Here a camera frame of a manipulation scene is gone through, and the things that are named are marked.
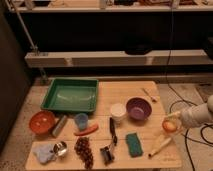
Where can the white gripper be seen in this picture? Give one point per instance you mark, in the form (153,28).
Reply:
(192,117)

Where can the yellow red apple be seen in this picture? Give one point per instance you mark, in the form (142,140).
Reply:
(169,126)

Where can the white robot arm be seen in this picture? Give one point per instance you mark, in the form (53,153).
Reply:
(210,107)

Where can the purple bowl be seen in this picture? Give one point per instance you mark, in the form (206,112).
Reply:
(138,108)

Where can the green sponge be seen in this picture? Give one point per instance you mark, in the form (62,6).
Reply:
(134,145)

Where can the white round container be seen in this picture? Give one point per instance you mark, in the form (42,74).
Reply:
(118,112)

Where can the black object on shelf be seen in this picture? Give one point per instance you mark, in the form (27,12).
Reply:
(138,50)

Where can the orange carrot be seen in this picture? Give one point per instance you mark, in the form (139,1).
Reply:
(87,131)

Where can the blue plastic cup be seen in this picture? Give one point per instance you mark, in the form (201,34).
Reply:
(81,120)

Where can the bunch of dark grapes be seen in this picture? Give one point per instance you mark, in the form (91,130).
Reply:
(83,150)

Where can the green plastic tray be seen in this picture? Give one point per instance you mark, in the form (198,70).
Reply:
(71,96)

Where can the metal measuring cup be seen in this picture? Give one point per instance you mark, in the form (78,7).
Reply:
(60,149)

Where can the blue grey cloth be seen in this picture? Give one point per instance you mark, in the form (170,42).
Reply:
(44,153)

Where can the orange bowl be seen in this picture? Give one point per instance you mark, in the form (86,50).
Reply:
(42,122)

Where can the metal shelf rack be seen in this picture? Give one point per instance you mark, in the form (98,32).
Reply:
(94,44)

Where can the black handled brush tool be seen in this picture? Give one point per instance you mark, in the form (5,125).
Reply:
(107,151)

